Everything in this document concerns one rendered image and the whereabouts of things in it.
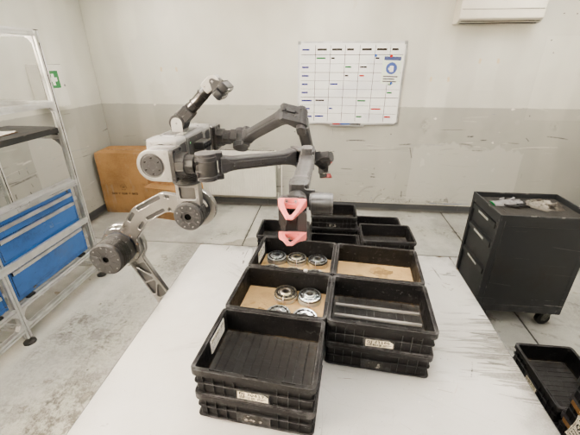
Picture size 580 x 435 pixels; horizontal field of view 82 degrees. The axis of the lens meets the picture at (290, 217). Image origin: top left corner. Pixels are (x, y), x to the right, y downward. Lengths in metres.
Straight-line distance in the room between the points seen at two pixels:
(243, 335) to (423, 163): 3.60
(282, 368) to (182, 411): 0.38
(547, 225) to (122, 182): 4.34
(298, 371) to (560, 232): 2.06
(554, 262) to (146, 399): 2.57
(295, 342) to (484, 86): 3.82
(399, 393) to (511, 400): 0.39
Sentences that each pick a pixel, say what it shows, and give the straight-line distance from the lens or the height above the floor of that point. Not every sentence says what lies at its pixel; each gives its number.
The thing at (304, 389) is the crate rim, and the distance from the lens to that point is 1.10.
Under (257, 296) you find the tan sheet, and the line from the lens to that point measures 1.57.
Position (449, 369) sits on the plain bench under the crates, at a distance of 1.58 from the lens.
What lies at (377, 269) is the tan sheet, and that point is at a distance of 1.80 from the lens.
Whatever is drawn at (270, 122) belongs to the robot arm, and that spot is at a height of 1.56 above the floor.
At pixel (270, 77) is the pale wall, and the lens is 4.28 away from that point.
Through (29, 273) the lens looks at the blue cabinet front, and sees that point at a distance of 2.99.
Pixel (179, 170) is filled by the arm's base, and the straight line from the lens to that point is 1.31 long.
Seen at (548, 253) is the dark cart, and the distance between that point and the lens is 2.85.
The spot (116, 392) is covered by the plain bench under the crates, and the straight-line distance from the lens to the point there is 1.52.
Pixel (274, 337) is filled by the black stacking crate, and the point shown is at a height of 0.83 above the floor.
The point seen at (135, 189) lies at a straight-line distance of 4.70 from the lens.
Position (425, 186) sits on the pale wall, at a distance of 4.66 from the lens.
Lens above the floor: 1.80
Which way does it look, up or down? 25 degrees down
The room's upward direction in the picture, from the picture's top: straight up
